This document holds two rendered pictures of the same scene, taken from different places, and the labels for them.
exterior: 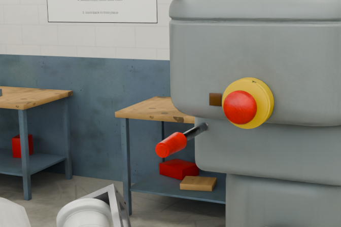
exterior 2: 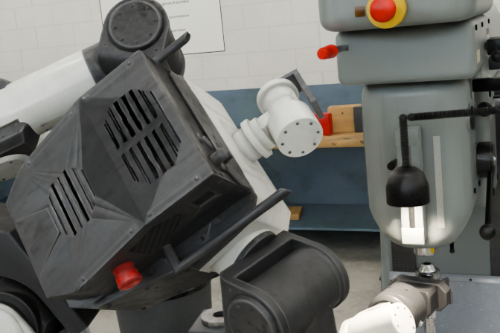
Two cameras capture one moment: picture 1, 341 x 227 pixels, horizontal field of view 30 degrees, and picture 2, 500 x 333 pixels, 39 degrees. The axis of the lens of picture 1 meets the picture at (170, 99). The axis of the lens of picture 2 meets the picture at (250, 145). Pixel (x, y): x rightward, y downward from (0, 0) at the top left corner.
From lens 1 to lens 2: 44 cm
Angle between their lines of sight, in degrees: 2
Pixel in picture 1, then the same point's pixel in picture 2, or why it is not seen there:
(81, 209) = (277, 85)
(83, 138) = not seen: hidden behind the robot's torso
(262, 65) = not seen: outside the picture
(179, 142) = (333, 49)
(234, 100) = (378, 2)
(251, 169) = (386, 76)
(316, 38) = not seen: outside the picture
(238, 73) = not seen: outside the picture
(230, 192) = (367, 105)
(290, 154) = (417, 59)
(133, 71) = not seen: hidden behind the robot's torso
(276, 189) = (406, 94)
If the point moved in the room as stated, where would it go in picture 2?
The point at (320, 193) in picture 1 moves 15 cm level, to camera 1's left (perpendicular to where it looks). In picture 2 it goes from (443, 91) to (359, 100)
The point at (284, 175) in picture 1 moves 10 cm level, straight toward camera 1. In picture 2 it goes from (414, 76) to (420, 82)
